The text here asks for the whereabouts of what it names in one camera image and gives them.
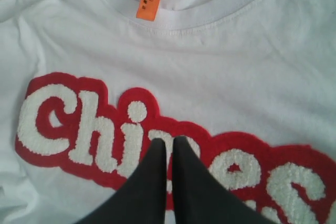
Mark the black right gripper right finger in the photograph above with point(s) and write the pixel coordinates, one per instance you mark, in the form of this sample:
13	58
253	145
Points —
198	197

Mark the white t-shirt red print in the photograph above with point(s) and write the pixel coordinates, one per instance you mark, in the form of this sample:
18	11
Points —
87	84

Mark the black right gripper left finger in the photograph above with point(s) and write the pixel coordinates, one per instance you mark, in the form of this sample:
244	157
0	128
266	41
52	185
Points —
142	198

